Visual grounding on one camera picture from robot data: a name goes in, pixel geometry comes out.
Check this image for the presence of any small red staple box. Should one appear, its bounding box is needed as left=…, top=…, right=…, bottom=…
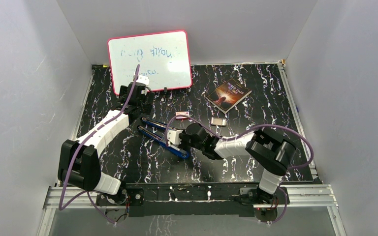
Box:
left=175, top=112, right=190, bottom=119

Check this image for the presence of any staple box tray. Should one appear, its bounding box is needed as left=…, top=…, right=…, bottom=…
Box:
left=210, top=117, right=227, bottom=127

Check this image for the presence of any whiteboard with pink frame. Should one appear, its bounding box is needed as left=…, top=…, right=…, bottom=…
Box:
left=107, top=30, right=193, bottom=94

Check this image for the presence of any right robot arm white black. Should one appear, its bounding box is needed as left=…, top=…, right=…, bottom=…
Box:
left=169, top=123, right=296, bottom=205

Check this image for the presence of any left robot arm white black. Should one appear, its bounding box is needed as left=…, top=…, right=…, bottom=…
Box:
left=58, top=77, right=154, bottom=205

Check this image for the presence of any paperback book orange cover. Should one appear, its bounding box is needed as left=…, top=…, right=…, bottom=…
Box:
left=206, top=79, right=252, bottom=114

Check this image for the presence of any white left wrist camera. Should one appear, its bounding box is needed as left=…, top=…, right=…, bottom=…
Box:
left=136, top=75, right=150, bottom=87

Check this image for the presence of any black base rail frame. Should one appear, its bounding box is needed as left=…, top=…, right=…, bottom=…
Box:
left=96, top=182, right=288, bottom=220

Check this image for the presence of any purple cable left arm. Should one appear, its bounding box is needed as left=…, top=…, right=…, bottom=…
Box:
left=58, top=64, right=141, bottom=225

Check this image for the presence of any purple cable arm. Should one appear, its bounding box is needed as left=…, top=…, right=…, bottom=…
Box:
left=164, top=116, right=315, bottom=225
left=58, top=64, right=141, bottom=225

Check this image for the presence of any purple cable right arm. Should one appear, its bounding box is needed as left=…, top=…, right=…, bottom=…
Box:
left=164, top=116, right=315, bottom=225

